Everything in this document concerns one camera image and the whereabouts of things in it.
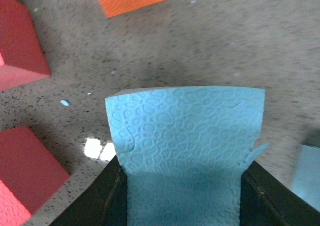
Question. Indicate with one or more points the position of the light blue cube with notch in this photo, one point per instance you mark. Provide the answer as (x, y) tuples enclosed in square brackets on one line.
[(184, 150)]

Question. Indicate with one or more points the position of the light blue foam cube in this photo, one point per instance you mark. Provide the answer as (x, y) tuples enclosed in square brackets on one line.
[(306, 178)]

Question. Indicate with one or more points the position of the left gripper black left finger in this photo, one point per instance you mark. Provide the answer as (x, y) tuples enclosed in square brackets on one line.
[(103, 203)]

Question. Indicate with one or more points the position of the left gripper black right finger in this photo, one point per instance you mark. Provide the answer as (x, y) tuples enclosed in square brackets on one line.
[(265, 201)]

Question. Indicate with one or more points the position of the red foam cube front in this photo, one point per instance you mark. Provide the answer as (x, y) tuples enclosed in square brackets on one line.
[(29, 175)]

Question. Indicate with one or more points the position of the red foam cube rear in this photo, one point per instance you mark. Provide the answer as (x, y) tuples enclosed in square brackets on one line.
[(22, 59)]

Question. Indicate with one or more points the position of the red foam cube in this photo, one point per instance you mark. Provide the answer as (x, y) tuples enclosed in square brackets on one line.
[(29, 175), (22, 59)]

